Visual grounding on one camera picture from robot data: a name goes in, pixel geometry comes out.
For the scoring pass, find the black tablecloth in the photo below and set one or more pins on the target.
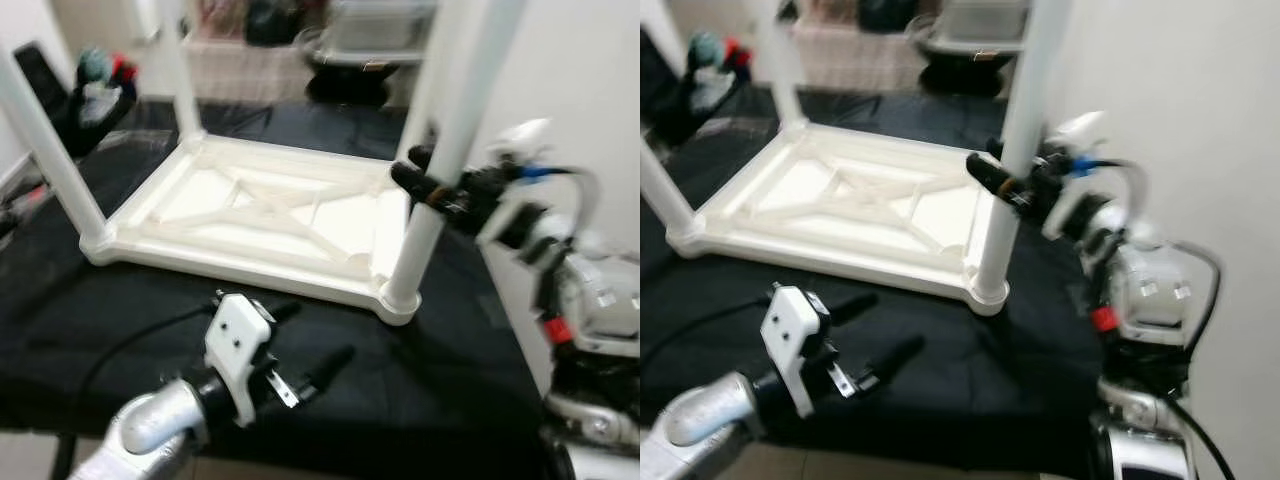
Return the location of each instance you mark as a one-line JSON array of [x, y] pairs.
[[400, 400], [950, 400]]

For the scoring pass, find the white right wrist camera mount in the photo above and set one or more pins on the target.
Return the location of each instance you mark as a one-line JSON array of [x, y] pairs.
[[1085, 128], [520, 135]]

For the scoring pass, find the black bulky bag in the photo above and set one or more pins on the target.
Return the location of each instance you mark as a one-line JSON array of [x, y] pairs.
[[275, 20], [885, 15]]

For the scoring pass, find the black round stool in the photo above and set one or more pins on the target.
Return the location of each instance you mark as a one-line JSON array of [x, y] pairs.
[[350, 95], [960, 85]]

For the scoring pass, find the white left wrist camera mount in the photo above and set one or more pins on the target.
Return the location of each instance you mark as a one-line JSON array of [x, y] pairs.
[[235, 345], [790, 340]]

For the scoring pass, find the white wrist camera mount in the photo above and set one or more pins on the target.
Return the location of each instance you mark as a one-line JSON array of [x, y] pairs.
[[520, 135], [1085, 128], [235, 345], [790, 340]]

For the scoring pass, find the clear plastic storage box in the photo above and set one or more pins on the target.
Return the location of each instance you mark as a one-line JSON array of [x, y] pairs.
[[985, 20], [380, 25]]

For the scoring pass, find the white plastic table leg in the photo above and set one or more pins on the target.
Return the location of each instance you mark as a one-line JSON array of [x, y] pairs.
[[460, 100], [180, 70], [425, 110], [50, 150], [780, 70], [1030, 80], [665, 195]]

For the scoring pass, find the beige checked fabric cover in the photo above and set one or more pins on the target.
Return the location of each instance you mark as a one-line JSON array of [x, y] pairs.
[[240, 75], [850, 60]]

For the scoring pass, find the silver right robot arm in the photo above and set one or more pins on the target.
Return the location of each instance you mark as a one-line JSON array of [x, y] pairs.
[[600, 300], [1150, 290]]

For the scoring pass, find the black open suitcase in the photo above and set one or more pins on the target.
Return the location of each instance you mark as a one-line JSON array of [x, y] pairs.
[[100, 125], [700, 115]]

